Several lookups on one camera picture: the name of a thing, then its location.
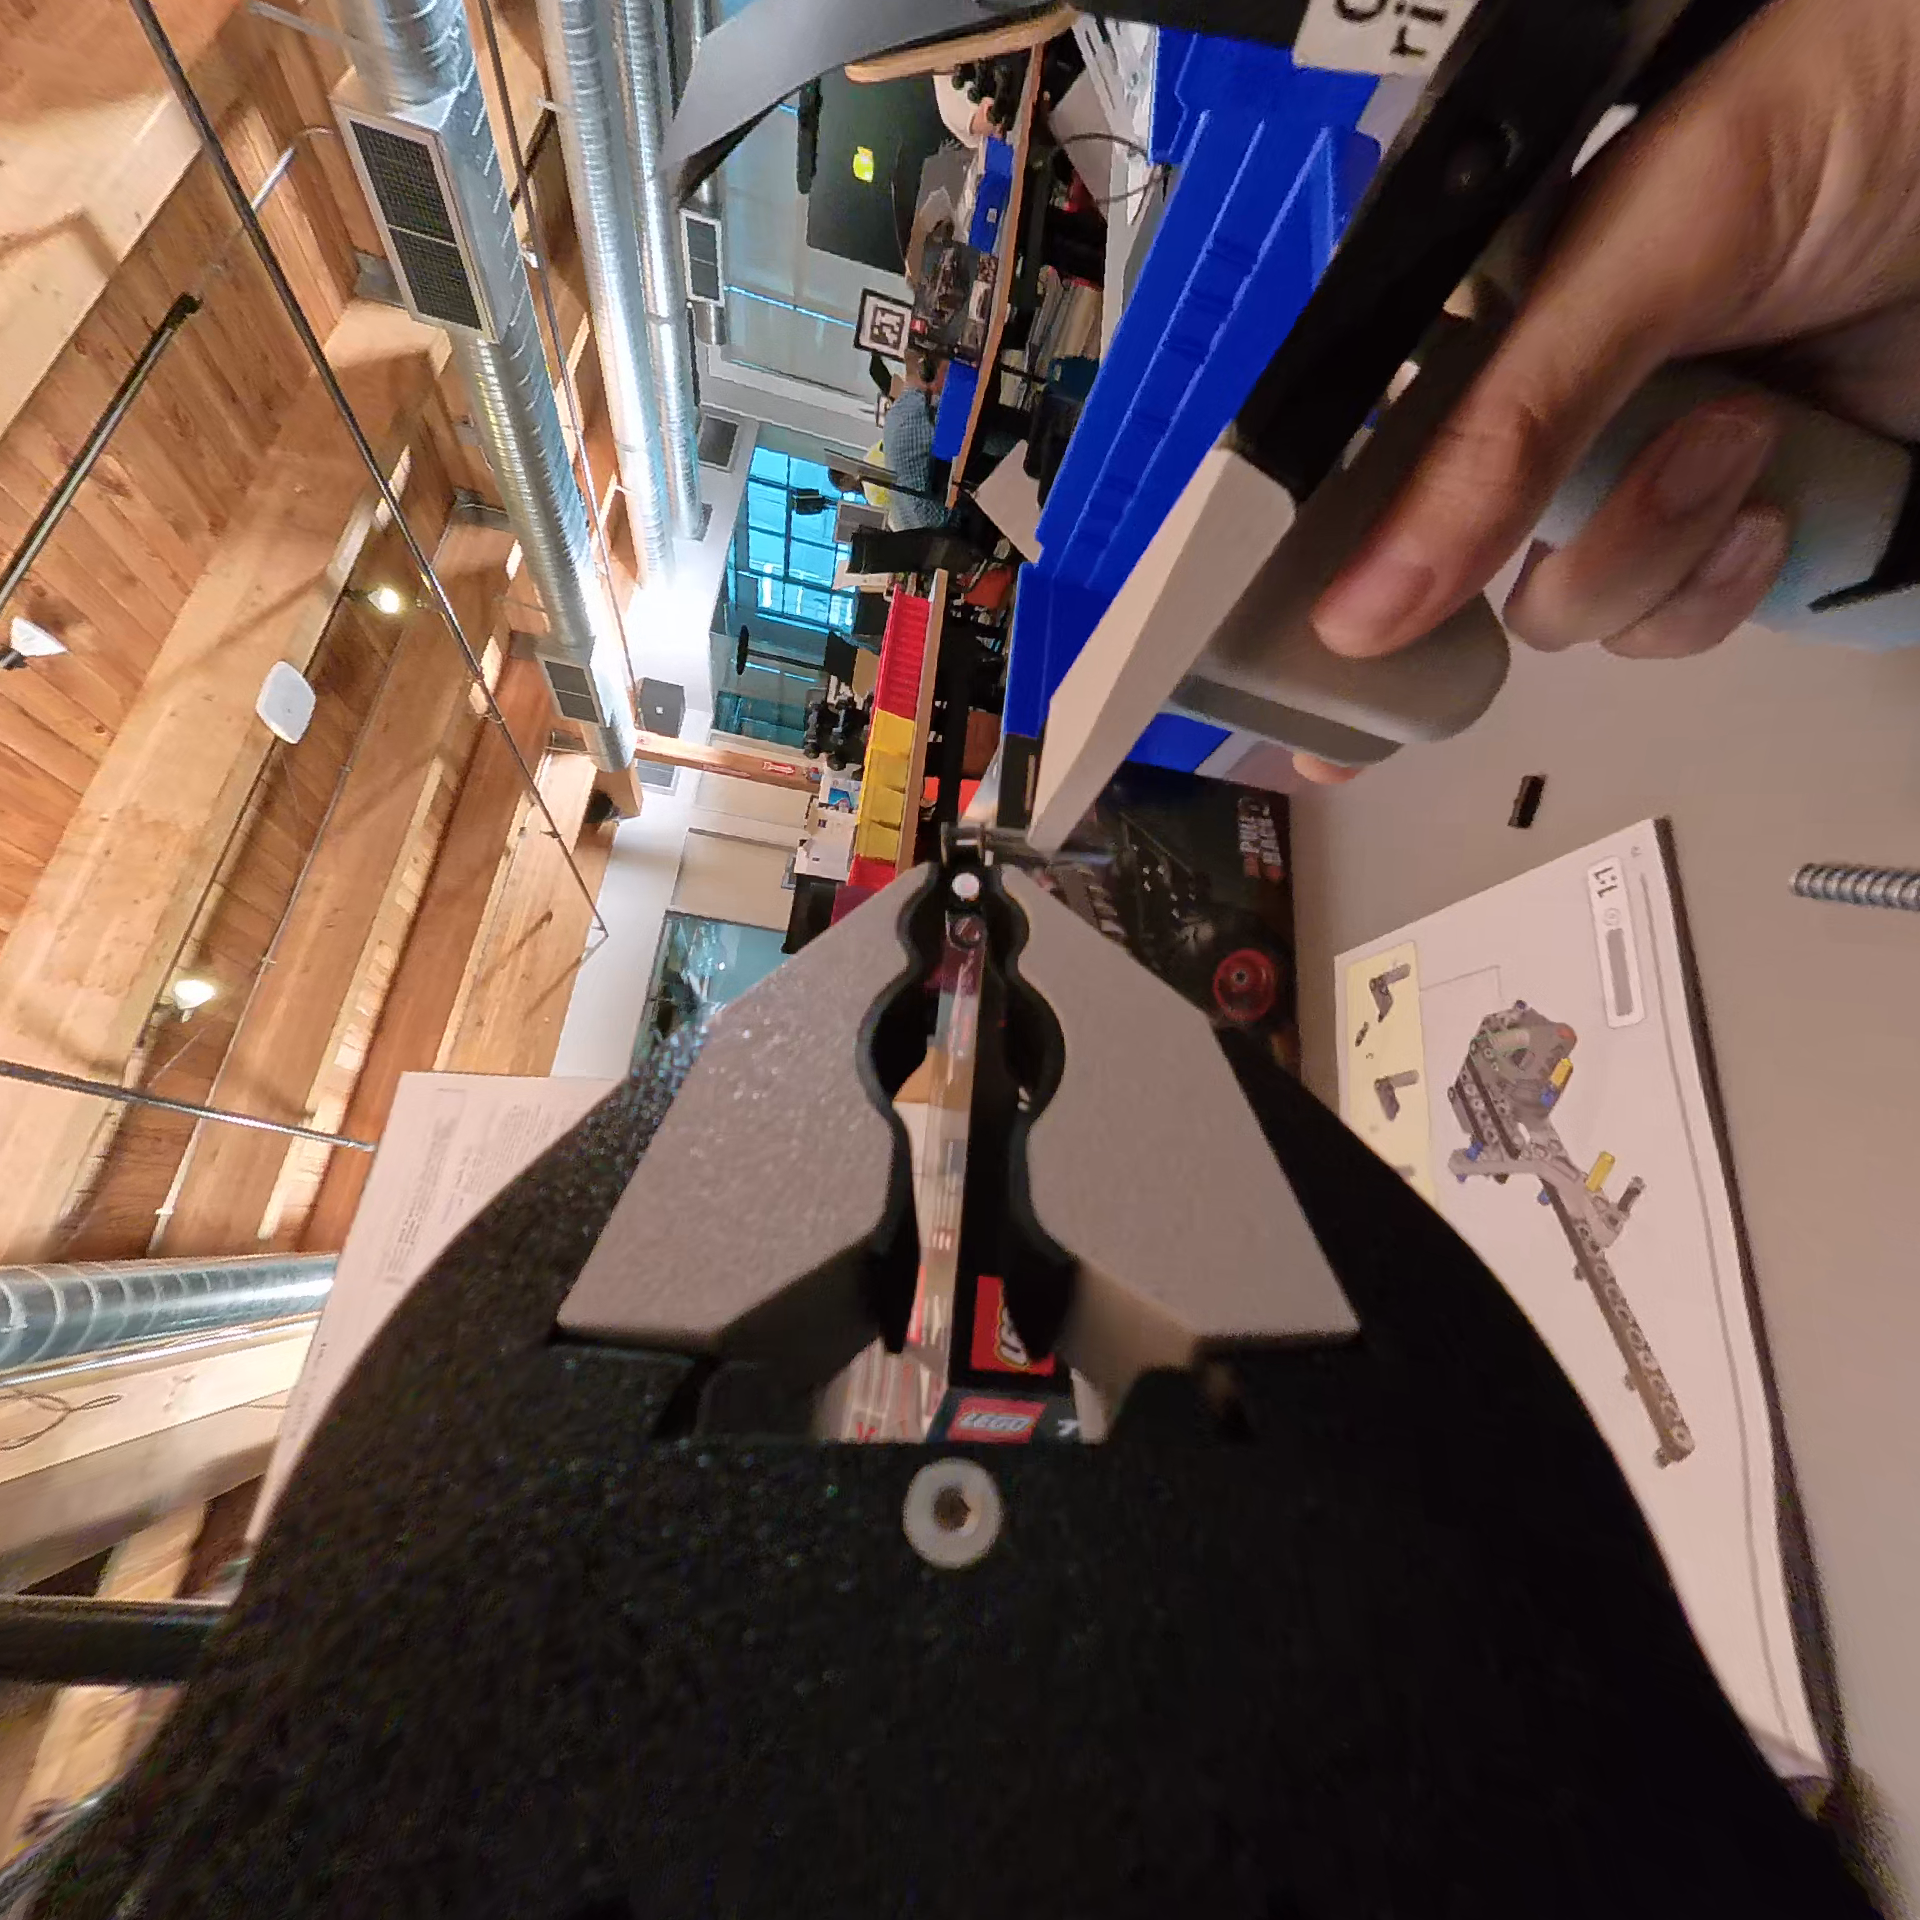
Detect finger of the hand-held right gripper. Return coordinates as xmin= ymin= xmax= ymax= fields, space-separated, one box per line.
xmin=1001 ymin=448 xmax=1299 ymax=855

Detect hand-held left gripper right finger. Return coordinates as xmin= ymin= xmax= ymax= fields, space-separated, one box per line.
xmin=983 ymin=866 xmax=1363 ymax=1440

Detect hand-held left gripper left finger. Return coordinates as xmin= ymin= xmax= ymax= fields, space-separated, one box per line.
xmin=555 ymin=863 xmax=964 ymax=1363

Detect person's right hand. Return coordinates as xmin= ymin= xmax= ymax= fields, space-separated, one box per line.
xmin=1293 ymin=0 xmax=1920 ymax=785

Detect blue plastic storage bin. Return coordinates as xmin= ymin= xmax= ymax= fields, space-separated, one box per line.
xmin=1014 ymin=27 xmax=1389 ymax=781

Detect black construction toy box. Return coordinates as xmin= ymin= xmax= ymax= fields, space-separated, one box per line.
xmin=816 ymin=765 xmax=1305 ymax=1444

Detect red plastic bins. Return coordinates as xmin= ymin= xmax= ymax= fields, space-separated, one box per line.
xmin=877 ymin=589 xmax=944 ymax=723

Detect white paper sheet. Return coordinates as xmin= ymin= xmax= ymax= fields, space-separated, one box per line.
xmin=246 ymin=1068 xmax=624 ymax=1547

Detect yellow plastic bins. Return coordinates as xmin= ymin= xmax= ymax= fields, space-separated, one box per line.
xmin=855 ymin=708 xmax=921 ymax=869

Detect large glass window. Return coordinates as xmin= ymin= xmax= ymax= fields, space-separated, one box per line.
xmin=725 ymin=441 xmax=859 ymax=634

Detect wooden skateboard deck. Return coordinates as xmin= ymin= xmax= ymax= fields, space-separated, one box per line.
xmin=844 ymin=0 xmax=1076 ymax=88

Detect toy instruction booklet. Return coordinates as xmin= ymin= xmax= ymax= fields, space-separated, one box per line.
xmin=1333 ymin=817 xmax=1839 ymax=1787

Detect black metal bar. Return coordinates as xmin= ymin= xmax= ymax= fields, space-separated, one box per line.
xmin=0 ymin=1595 xmax=231 ymax=1684

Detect black ceiling pipe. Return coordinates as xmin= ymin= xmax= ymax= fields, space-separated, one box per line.
xmin=0 ymin=292 xmax=206 ymax=605

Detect silver spiral air duct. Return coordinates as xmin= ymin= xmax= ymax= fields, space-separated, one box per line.
xmin=358 ymin=0 xmax=645 ymax=770
xmin=0 ymin=1252 xmax=340 ymax=1376
xmin=537 ymin=0 xmax=719 ymax=589

